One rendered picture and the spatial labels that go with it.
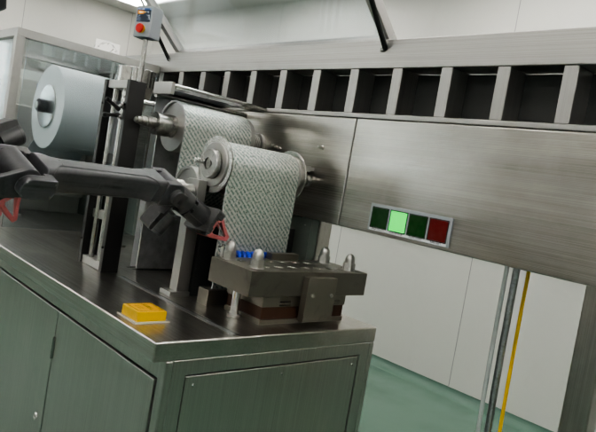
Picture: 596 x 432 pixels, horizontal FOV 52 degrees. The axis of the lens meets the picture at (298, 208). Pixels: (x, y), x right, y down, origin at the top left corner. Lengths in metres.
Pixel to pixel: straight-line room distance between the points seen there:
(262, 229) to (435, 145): 0.50
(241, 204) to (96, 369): 0.52
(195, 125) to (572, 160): 0.98
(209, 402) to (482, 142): 0.83
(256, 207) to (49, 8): 5.89
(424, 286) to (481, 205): 2.94
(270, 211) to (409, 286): 2.86
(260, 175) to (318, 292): 0.34
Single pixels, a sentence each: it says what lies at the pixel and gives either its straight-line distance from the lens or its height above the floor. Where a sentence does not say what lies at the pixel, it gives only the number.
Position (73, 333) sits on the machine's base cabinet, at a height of 0.79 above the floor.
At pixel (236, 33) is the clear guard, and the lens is 2.20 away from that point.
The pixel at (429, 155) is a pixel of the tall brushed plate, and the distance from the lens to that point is 1.53.
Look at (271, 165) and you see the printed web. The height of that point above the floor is 1.27.
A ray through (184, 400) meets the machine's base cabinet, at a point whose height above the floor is 0.77.
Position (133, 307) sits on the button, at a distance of 1.35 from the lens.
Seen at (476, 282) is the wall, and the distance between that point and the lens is 4.13.
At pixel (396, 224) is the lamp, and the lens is 1.55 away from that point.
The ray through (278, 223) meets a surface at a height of 1.12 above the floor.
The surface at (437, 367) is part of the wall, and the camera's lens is 4.33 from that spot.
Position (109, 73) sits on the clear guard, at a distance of 2.51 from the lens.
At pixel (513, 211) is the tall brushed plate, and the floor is 1.26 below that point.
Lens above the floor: 1.26
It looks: 3 degrees down
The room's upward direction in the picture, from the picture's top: 10 degrees clockwise
